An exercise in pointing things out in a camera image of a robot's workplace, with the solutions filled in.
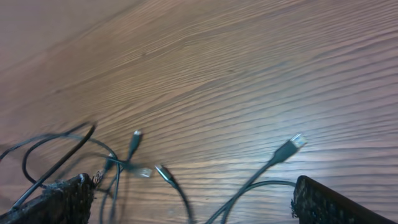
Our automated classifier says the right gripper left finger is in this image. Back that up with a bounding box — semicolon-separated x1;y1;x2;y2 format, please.
1;173;95;224

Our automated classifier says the thick black USB cable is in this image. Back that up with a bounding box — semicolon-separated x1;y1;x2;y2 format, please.
205;133;308;224

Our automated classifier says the thin black cable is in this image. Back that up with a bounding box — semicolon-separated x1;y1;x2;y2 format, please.
0;121;153;224

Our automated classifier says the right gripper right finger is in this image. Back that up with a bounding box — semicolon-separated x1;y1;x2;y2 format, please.
291;175;395;224

